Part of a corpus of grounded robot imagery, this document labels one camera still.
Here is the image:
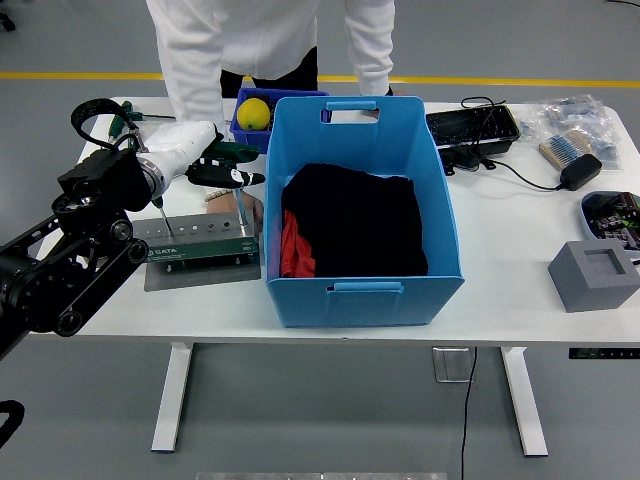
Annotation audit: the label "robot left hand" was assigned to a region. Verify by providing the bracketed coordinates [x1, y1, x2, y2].
[143, 119, 267, 191]

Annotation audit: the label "person's right hand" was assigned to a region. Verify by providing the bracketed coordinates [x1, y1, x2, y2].
[204, 188, 265, 236]

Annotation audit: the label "person's left hand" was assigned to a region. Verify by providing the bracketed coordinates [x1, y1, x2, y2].
[363, 87, 401, 122]

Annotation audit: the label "green steel hex key stand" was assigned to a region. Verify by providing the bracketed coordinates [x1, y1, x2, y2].
[132, 212, 264, 293]

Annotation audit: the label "large green T-handle hex key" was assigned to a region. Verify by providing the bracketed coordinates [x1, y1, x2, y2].
[204, 141, 261, 230]

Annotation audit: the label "small green T-handle hex key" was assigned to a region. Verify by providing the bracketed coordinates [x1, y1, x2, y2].
[151, 195, 172, 235]

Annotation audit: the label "blue folding storage box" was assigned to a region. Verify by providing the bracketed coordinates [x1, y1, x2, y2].
[263, 94, 466, 330]

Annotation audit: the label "small blue parts bin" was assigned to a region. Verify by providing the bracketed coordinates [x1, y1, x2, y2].
[228, 87, 330, 155]

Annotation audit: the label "red cloth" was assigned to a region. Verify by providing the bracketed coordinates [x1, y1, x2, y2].
[279, 209, 317, 279]

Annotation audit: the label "dark component in bin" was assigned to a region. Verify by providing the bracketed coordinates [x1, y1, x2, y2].
[248, 91, 282, 132]

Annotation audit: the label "black glossy tray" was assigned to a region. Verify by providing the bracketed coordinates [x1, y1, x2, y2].
[424, 103, 521, 151]

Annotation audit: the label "black cloth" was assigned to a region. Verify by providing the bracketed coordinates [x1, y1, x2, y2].
[279, 162, 430, 279]

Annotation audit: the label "person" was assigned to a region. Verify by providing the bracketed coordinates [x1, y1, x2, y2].
[144, 0, 401, 236]

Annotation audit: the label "resistor tape bundle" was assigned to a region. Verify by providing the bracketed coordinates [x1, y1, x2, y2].
[538, 130, 594, 171]

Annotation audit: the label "clear plastic component bags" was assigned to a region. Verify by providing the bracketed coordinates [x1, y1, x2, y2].
[519, 93, 624, 172]

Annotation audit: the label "white table leg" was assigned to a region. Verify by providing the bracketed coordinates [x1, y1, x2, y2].
[499, 346, 549, 457]
[150, 342, 195, 454]

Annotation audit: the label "black power adapter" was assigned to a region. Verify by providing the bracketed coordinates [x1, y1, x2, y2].
[558, 153, 604, 192]

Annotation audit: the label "light blue tray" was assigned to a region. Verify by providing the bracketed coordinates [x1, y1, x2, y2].
[579, 189, 640, 254]

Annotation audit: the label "metal floor plate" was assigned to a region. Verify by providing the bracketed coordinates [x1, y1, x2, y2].
[432, 346, 475, 384]

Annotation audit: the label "pile of circuit boards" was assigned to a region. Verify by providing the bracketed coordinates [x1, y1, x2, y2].
[584, 192, 640, 249]

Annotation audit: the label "grey hollow cube block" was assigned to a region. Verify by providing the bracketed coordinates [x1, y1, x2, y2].
[547, 238, 640, 314]

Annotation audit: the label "black table control panel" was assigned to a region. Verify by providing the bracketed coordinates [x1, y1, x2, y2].
[567, 347, 640, 360]

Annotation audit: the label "long-shaft green T-handle hex key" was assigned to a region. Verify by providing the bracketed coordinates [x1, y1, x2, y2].
[108, 99, 177, 142]

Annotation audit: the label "black cable bundle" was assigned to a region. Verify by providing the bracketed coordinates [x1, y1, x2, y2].
[442, 144, 566, 192]

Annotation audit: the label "black floor cable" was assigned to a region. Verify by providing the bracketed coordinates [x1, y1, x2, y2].
[458, 347, 479, 480]

